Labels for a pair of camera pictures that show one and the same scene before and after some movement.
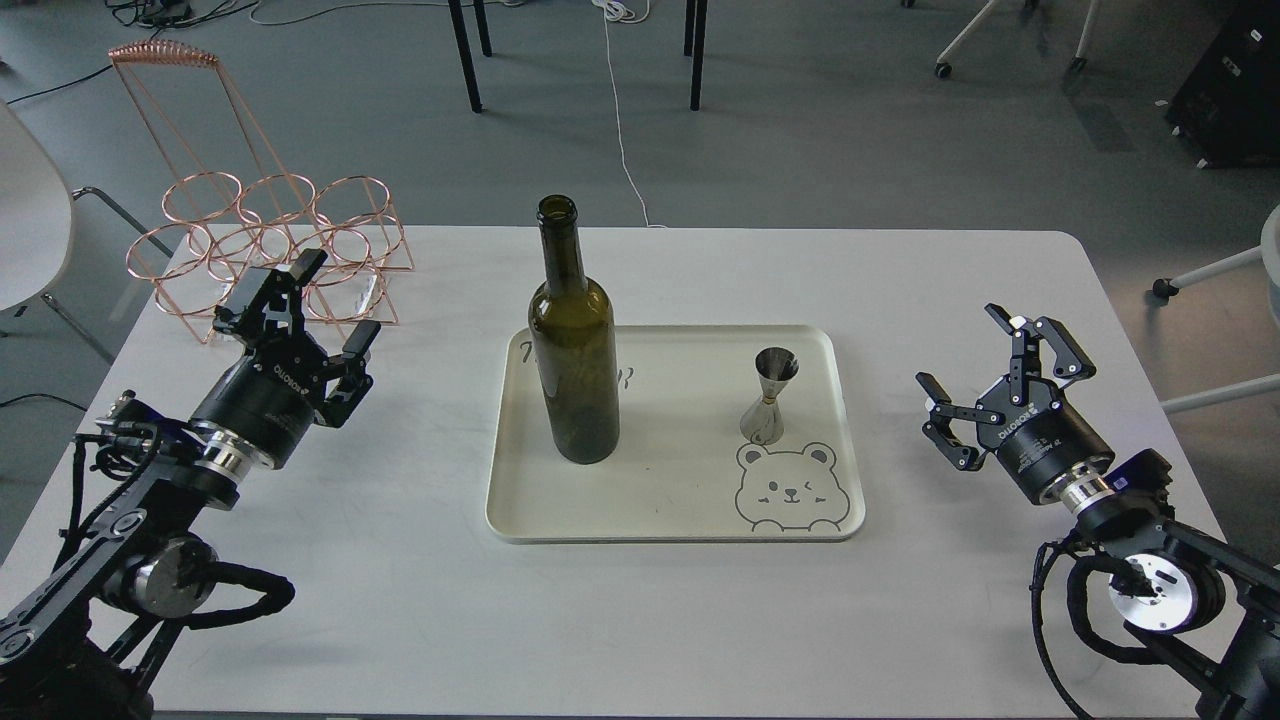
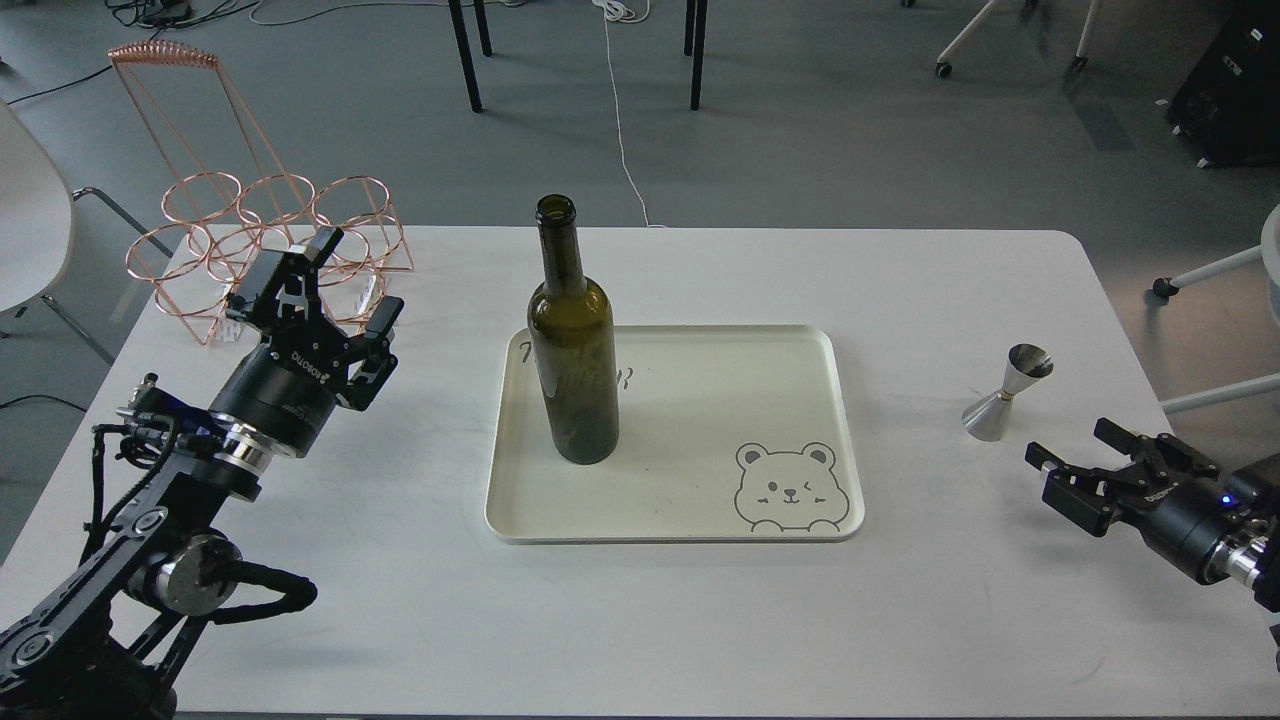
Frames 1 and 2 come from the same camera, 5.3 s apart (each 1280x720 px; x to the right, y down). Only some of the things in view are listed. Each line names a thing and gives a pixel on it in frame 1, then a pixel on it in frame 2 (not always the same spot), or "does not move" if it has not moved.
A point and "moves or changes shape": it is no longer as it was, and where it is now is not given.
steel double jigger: [762, 421] moves or changes shape
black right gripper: [1040, 439] -> [1187, 519]
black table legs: [689, 15] does not move
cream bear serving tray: [682, 470] does not move
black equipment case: [1227, 110] does not move
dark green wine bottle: [573, 335] does not move
